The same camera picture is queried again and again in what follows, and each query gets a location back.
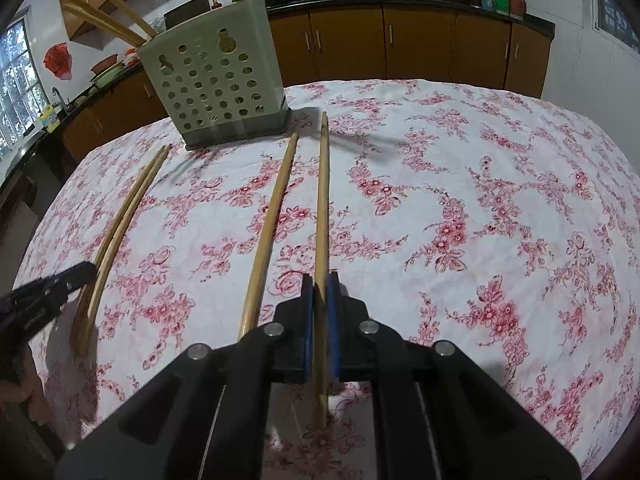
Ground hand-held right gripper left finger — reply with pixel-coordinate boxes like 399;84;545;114
52;274;315;480

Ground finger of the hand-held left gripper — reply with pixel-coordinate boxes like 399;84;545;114
12;261;98;307

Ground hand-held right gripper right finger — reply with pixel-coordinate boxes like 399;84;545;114
327;270;583;480

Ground green perforated utensil holder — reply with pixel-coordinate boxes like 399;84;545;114
136;0;292;151

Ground person's left hand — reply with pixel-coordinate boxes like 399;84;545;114
0;374;48;423

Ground pink floral tablecloth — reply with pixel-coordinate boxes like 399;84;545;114
12;79;640;480

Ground green basin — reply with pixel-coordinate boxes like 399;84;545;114
90;62;126;89

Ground red plastic bag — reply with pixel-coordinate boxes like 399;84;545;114
42;44;73;81

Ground dark cutting board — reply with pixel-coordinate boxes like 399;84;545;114
164;0;211;28

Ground wooden base cabinets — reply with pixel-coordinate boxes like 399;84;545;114
60;2;553;161

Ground black kitchen countertop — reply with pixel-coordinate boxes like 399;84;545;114
0;0;557;161

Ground large barred window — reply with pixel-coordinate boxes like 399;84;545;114
592;0;640;53

